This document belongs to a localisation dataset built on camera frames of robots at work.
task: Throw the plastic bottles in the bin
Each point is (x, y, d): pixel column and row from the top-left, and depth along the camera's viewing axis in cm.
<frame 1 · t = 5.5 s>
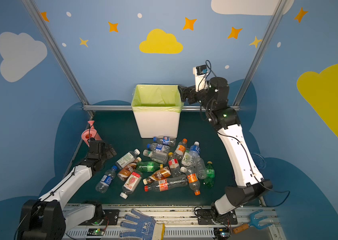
left hand: (108, 151, 88), fingers open
right hand: (189, 82, 64), fingers open
white plastic trash bin: (155, 124, 98), point 12 cm above the table
orange cap clear bottle: (180, 149, 97), on the table
white cap blue label bottle: (195, 150, 91), point 7 cm above the table
crumpled clear blue label bottle: (168, 140, 101), point 2 cm above the table
green bin liner bag: (157, 97, 103), point 19 cm above the table
pink watering can: (90, 133, 93), point 11 cm above the table
blue cap blue label bottle: (102, 186, 85), on the table
square bottle green label: (127, 159, 93), on the table
brown tea bottle: (124, 171, 86), point 2 cm above the table
square bottle pink guava label: (131, 183, 83), on the table
green soda bottle yellow cap: (148, 166, 88), point 2 cm above the table
amber tea bottle white cap: (162, 174, 85), point 2 cm above the table
clear cola bottle red label: (165, 184, 81), point 2 cm above the table
small bottle orange label: (194, 183, 84), on the table
yellow cap red label bottle: (174, 167, 94), on the table
square bottle lime label: (186, 160, 93), on the table
clear ribbed white cap bottle: (201, 168, 92), on the table
green bottle yellow cap right: (209, 181, 84), on the table
clear bottle blue label middle: (160, 147, 97), point 2 cm above the table
clear white cap wide bottle: (159, 156, 97), on the table

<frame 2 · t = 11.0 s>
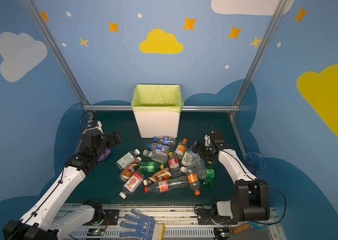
left hand: (114, 133, 78), fingers open
right hand: (198, 149, 88), fingers open
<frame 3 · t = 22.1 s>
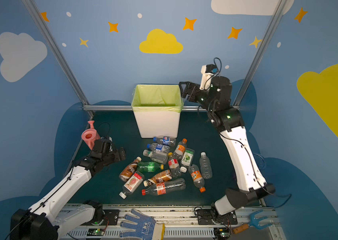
left hand: (121, 153, 84), fingers open
right hand: (187, 83, 62), fingers open
small bottle orange label: (197, 177, 85), on the table
clear ribbed white cap bottle: (205, 166, 88), point 2 cm above the table
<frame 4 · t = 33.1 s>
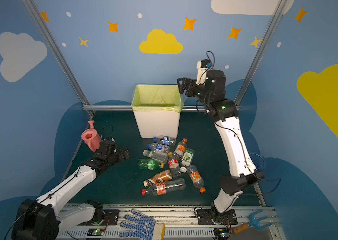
left hand: (125, 152, 86), fingers open
right hand: (186, 79, 65), fingers open
green soda bottle yellow cap: (149, 164, 90), point 2 cm above the table
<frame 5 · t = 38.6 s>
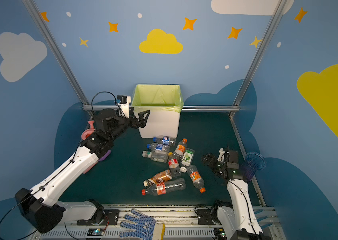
left hand: (141, 109, 68), fingers open
right hand: (207, 159, 83), fingers open
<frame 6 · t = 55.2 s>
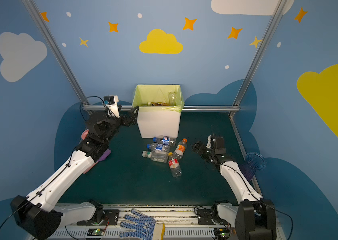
left hand: (129, 105, 68), fingers open
right hand: (197, 147, 85), fingers open
